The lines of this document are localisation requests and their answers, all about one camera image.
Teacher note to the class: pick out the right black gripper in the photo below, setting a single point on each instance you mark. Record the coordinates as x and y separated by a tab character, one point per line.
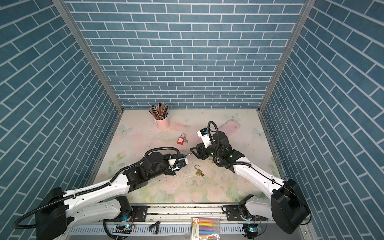
200	148

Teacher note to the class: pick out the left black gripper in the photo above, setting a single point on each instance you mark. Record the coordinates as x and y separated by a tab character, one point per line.
171	156

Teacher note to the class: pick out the red padlock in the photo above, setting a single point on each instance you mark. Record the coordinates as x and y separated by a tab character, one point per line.
182	139

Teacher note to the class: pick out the blue padlock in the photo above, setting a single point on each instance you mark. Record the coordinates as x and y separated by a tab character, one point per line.
182	161

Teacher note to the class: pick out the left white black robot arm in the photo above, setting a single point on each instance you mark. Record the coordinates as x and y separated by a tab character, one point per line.
61	210

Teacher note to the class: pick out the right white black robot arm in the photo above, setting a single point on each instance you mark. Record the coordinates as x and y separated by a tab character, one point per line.
284	203

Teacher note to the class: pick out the large brass padlock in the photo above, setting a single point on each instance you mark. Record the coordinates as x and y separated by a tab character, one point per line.
199	172

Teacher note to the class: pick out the pink case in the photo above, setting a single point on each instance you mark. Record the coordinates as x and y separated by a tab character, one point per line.
230	127

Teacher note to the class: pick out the pink pencil cup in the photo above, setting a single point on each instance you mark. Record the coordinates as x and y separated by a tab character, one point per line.
163	124

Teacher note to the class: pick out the coloured pencils bundle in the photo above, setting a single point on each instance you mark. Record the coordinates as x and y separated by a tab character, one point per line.
159	111

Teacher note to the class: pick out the black metal clip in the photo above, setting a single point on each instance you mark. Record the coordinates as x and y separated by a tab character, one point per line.
155	228

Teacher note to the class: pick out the marker pack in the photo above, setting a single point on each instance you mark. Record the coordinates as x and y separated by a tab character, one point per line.
205	229

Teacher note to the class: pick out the left circuit board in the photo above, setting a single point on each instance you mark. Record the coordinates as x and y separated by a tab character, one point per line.
123	229

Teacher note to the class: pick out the circuit board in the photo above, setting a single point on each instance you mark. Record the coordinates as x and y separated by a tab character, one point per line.
251	231
123	229

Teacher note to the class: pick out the right circuit board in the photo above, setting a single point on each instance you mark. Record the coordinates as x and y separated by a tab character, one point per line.
251	231

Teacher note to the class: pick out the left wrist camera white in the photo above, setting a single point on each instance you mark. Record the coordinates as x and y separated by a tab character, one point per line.
172	164

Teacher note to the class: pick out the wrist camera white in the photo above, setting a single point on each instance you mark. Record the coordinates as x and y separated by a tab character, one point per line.
172	164
204	135

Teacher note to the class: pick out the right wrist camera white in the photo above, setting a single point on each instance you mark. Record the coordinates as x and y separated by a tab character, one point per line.
204	135

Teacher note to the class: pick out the aluminium front rail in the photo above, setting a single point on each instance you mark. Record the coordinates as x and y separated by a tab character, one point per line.
183	211

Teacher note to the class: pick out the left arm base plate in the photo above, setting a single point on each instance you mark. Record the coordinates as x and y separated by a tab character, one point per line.
134	214

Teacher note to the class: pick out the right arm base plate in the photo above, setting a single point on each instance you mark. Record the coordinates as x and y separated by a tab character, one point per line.
231	213

